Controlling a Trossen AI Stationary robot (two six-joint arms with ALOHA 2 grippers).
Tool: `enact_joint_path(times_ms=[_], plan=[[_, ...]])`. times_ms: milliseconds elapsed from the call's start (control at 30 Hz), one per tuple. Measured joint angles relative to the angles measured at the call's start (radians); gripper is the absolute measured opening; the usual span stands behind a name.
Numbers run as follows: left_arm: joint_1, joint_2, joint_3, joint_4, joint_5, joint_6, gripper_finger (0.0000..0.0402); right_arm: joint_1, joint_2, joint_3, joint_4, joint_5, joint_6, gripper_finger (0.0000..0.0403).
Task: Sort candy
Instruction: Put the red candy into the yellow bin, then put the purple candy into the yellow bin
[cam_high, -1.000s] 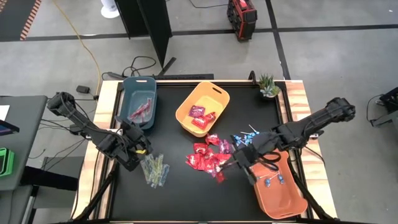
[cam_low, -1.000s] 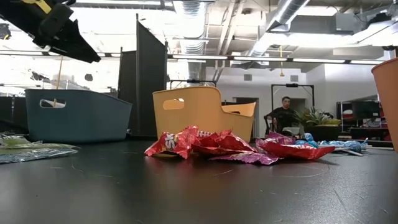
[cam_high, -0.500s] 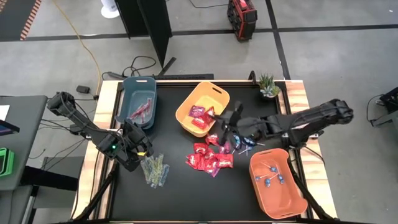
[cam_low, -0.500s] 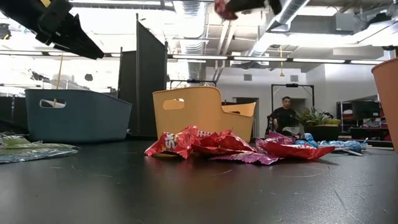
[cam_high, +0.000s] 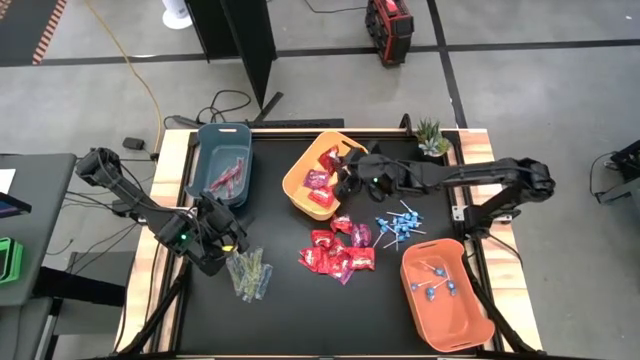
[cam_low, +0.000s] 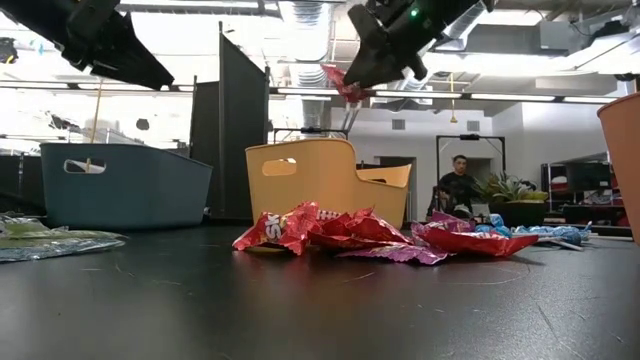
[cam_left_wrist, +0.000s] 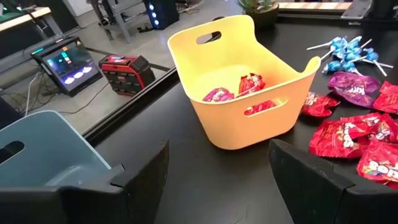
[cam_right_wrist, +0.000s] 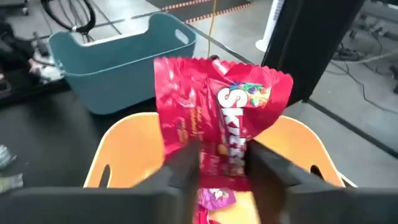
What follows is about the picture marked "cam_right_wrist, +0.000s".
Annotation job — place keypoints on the green sour straws candy pack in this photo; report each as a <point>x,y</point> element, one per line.
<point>6,157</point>

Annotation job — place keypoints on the black partition panel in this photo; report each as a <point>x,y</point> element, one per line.
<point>304,46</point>

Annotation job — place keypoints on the purple Skittles candy packet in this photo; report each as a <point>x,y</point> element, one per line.
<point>214,197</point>

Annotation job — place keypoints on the black orange-striped floor mat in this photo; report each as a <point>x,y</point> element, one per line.
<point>202,7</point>

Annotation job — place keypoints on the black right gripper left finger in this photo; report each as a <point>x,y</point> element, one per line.
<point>93,205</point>

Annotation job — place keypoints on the yellow plastic bin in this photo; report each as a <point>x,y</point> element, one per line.
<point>130,149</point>

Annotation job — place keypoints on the red Skittles candy packet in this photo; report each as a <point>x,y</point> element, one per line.
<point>200,217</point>
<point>192,99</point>

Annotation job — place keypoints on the blue-grey plastic bin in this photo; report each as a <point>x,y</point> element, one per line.
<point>124,77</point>

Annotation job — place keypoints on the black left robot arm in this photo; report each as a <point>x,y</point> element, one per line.
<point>18,56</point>

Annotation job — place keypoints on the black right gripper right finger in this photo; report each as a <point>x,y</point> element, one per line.
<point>311,205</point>

